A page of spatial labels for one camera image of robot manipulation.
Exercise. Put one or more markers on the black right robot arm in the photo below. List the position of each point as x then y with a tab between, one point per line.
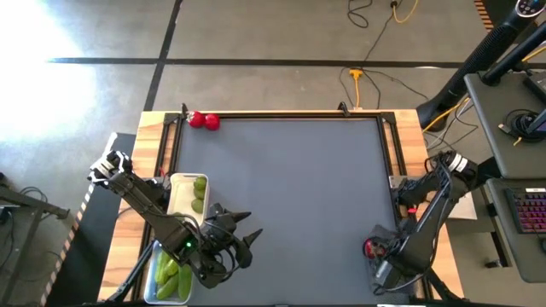
426	226

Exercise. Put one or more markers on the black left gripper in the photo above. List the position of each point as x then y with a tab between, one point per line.
219	251

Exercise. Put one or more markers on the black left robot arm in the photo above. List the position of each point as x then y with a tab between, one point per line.
141	196

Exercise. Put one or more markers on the black platform with striped edge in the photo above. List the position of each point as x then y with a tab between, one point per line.
85	256

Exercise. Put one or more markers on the black tower fan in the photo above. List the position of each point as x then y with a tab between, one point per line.
478	55

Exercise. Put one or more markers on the white plastic bin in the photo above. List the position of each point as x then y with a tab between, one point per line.
181	194

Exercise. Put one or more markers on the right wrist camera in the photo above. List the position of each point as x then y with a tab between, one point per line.
388	275

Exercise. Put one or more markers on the white sheet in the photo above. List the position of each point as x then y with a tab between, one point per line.
467	211

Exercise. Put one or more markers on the black metal stand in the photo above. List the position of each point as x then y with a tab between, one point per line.
51	209

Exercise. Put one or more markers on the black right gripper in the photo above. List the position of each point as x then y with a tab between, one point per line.
390	249

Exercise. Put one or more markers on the clear plastic bin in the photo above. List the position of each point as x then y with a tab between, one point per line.
149	298
401	298

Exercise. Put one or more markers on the grey side desk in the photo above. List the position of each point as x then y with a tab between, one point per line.
490	128

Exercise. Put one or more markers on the grey keyboard desk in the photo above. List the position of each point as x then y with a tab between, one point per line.
524	256

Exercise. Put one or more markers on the dark grey table mat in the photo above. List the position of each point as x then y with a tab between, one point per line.
298	179

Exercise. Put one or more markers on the red plastic tomato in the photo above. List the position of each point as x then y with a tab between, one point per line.
369	248
195	119
212	122

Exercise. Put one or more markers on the black clamp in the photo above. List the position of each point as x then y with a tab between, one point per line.
184	110
344	109

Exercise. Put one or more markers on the backlit black keyboard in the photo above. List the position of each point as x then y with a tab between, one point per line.
529	211

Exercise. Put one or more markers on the black stand pole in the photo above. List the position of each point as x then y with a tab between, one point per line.
512	55

